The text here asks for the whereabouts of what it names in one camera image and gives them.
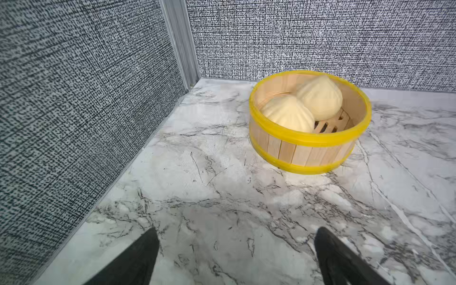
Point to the yellow bamboo steamer basket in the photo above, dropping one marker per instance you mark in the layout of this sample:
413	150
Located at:
331	141

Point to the bun in steamer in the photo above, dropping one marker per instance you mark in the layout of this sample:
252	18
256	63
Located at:
321	96
289	112

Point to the bun right in steamer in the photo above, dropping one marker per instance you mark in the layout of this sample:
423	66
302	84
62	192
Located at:
321	96

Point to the bun left in steamer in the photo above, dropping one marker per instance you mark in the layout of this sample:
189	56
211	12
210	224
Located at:
289	112

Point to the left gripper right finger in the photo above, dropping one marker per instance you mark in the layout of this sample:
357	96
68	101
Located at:
339	265

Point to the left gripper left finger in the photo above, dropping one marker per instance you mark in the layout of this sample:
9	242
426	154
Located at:
134	266

